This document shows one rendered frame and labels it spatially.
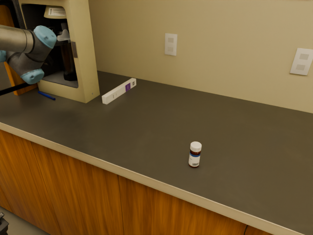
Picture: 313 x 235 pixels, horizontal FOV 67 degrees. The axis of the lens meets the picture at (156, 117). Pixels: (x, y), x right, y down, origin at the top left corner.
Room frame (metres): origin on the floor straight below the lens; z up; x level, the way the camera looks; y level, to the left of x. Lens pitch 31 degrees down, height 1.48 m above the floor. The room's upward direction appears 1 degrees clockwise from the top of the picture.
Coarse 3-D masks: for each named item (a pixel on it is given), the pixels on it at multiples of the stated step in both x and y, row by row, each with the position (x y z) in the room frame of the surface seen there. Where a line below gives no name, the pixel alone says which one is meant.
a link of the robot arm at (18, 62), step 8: (16, 56) 0.84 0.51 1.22; (24, 56) 0.82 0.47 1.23; (16, 64) 0.83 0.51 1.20; (24, 64) 0.82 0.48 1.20; (32, 64) 0.82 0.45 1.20; (40, 64) 0.84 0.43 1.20; (16, 72) 0.83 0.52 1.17; (24, 72) 0.81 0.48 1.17; (32, 72) 0.82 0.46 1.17; (40, 72) 0.83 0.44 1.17; (24, 80) 0.82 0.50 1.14; (32, 80) 0.81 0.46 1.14
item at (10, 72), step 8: (0, 8) 1.08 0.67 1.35; (8, 8) 1.11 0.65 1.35; (0, 16) 1.08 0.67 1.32; (8, 16) 1.10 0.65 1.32; (0, 24) 1.07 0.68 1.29; (8, 24) 1.09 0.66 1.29; (0, 64) 1.02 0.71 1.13; (0, 72) 1.02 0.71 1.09; (8, 72) 1.04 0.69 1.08; (0, 80) 1.01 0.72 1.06; (8, 80) 1.03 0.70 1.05; (16, 80) 1.06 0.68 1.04; (0, 88) 1.00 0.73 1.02
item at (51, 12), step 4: (48, 8) 1.11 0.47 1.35; (52, 8) 1.10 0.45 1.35; (56, 8) 1.09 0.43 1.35; (60, 8) 1.09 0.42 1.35; (48, 12) 1.10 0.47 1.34; (52, 12) 1.09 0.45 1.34; (56, 12) 1.09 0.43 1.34; (60, 12) 1.09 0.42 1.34; (64, 12) 1.09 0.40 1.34; (44, 16) 1.11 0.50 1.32; (48, 16) 1.09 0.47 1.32; (52, 16) 1.08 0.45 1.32; (56, 16) 1.08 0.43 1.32; (60, 16) 1.08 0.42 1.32; (64, 16) 1.08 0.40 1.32
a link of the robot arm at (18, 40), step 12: (0, 36) 0.70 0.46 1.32; (12, 36) 0.73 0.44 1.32; (24, 36) 0.77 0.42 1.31; (36, 36) 0.81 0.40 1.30; (48, 36) 0.82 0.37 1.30; (0, 48) 0.71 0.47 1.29; (12, 48) 0.73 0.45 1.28; (24, 48) 0.76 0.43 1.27; (36, 48) 0.79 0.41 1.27; (48, 48) 0.82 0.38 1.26; (36, 60) 0.82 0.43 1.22
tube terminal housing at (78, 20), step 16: (32, 0) 1.10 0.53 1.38; (48, 0) 1.06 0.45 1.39; (64, 0) 1.03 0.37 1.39; (80, 0) 1.07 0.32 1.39; (80, 16) 1.06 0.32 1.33; (80, 32) 1.05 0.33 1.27; (80, 48) 1.03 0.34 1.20; (80, 64) 1.02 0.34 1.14; (80, 80) 1.02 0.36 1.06; (96, 80) 1.10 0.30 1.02; (64, 96) 1.07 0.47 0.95; (80, 96) 1.03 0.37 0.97; (96, 96) 1.09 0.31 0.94
